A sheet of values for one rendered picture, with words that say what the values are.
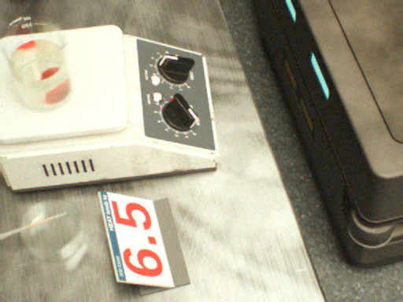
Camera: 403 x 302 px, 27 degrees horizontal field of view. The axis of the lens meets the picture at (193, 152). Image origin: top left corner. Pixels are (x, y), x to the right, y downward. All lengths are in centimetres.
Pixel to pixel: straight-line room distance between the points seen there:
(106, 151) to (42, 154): 6
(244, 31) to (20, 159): 121
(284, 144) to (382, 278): 34
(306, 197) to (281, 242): 90
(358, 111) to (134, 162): 63
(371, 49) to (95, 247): 76
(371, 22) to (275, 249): 76
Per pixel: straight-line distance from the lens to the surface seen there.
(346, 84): 137
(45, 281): 77
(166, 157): 77
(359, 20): 146
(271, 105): 179
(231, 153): 82
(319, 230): 163
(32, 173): 79
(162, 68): 81
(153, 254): 75
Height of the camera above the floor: 143
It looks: 56 degrees down
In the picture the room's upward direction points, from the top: 5 degrees counter-clockwise
